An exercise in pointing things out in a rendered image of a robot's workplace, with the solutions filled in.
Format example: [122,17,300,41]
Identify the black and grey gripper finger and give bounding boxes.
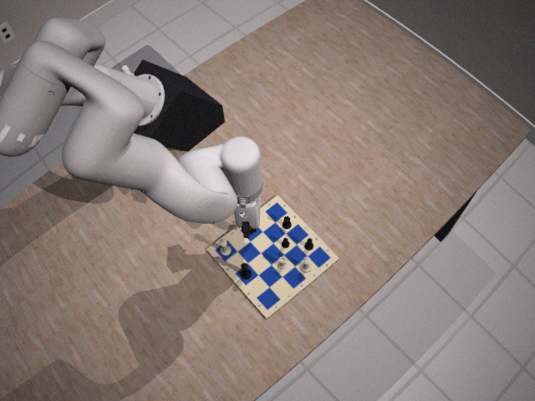
[242,221,257,238]

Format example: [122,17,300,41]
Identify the blue and cream chessboard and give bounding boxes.
[206,195,339,319]

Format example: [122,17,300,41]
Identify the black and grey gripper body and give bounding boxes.
[234,195,261,229]

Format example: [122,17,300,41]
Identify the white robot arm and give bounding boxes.
[0,18,263,224]

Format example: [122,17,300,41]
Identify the white chess king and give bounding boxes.
[220,239,232,256]

